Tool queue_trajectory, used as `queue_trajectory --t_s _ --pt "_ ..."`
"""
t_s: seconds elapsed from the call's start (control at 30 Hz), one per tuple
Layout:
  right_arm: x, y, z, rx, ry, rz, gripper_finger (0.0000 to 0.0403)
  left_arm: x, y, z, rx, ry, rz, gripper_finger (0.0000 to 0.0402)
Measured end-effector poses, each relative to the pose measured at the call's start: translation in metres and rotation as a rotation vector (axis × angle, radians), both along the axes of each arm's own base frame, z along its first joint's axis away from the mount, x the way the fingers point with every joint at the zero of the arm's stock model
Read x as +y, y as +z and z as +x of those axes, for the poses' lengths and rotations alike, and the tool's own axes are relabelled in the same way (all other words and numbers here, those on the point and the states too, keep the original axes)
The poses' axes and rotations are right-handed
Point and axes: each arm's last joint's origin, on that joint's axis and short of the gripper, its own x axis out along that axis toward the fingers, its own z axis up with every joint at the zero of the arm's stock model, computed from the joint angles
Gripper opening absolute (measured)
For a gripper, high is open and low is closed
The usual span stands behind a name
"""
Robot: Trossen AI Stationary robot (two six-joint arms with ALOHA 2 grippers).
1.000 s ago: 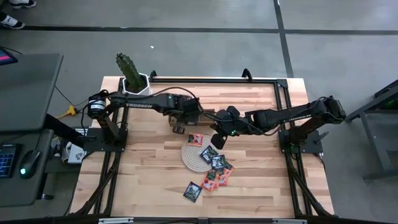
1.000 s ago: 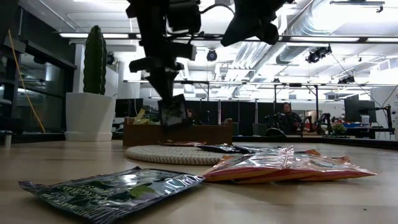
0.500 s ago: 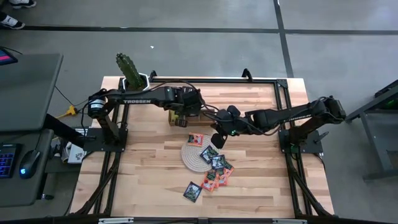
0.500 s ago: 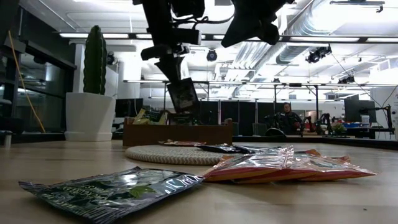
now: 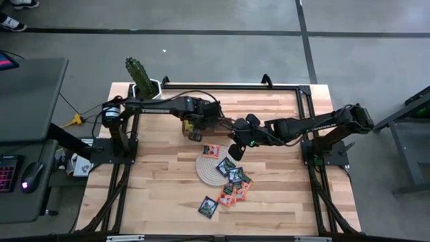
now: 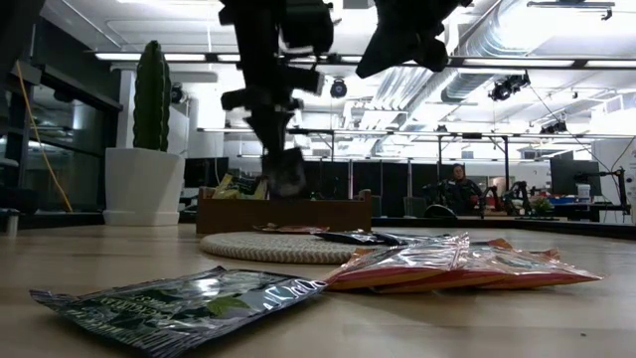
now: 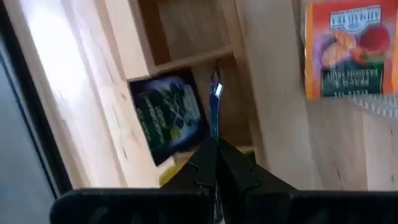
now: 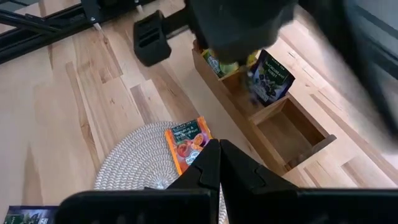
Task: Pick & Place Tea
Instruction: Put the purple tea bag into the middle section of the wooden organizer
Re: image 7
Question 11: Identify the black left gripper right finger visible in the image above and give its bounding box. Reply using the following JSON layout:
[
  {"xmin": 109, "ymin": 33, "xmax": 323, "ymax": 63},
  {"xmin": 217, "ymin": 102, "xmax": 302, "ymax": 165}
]
[{"xmin": 218, "ymin": 138, "xmax": 297, "ymax": 192}]

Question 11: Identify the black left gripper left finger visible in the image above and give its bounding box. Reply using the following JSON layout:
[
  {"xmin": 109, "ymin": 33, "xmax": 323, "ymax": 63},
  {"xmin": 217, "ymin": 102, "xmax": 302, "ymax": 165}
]
[{"xmin": 161, "ymin": 138, "xmax": 218, "ymax": 191}]

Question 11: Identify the yellow green tea sachet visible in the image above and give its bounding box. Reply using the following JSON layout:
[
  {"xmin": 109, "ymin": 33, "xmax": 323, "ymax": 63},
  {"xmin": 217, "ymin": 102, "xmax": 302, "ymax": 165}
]
[{"xmin": 158, "ymin": 148, "xmax": 195, "ymax": 187}]

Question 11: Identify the blue blackcurrant tea sachet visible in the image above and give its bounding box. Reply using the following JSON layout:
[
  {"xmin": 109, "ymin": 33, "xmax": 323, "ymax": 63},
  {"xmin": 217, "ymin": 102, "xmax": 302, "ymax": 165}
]
[
  {"xmin": 128, "ymin": 70, "xmax": 210, "ymax": 167},
  {"xmin": 208, "ymin": 68, "xmax": 225, "ymax": 224}
]

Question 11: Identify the orange peach tea sachet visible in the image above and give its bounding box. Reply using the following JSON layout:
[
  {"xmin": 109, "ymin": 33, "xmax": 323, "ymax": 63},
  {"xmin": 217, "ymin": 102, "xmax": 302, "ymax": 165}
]
[{"xmin": 303, "ymin": 0, "xmax": 398, "ymax": 101}]

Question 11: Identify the brown wooden compartment tray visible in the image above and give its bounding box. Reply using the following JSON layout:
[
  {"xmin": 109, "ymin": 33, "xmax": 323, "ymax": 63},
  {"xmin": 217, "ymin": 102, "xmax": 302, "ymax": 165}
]
[{"xmin": 93, "ymin": 0, "xmax": 271, "ymax": 189}]

